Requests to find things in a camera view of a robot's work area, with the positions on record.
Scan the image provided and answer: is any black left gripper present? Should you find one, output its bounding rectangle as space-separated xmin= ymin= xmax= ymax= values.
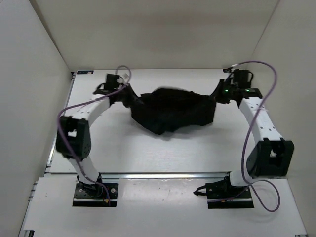
xmin=116 ymin=83 xmax=145 ymax=108

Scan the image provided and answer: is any black pleated skirt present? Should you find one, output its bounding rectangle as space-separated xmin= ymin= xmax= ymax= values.
xmin=122 ymin=87 xmax=216 ymax=135

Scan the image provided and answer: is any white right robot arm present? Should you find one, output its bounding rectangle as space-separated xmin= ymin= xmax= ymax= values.
xmin=214 ymin=79 xmax=294 ymax=198

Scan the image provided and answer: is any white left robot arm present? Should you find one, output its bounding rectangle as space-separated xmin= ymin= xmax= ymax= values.
xmin=56 ymin=83 xmax=129 ymax=197

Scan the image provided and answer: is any left corner table label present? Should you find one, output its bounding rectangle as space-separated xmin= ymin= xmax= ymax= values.
xmin=77 ymin=70 xmax=94 ymax=75

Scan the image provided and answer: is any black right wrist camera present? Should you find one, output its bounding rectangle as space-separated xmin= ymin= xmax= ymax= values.
xmin=233 ymin=70 xmax=254 ymax=89

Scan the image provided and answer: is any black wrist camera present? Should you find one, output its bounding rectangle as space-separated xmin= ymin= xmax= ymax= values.
xmin=105 ymin=74 xmax=120 ymax=89
xmin=233 ymin=70 xmax=254 ymax=89

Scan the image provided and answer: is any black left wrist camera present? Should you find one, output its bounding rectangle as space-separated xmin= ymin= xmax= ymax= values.
xmin=105 ymin=74 xmax=120 ymax=89

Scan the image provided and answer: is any aluminium table edge rail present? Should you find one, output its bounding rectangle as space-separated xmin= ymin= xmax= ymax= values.
xmin=101 ymin=172 xmax=229 ymax=179

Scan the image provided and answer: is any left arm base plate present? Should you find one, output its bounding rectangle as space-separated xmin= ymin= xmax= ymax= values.
xmin=72 ymin=182 xmax=119 ymax=207

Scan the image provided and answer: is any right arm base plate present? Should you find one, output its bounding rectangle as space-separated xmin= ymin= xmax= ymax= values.
xmin=193 ymin=178 xmax=254 ymax=209

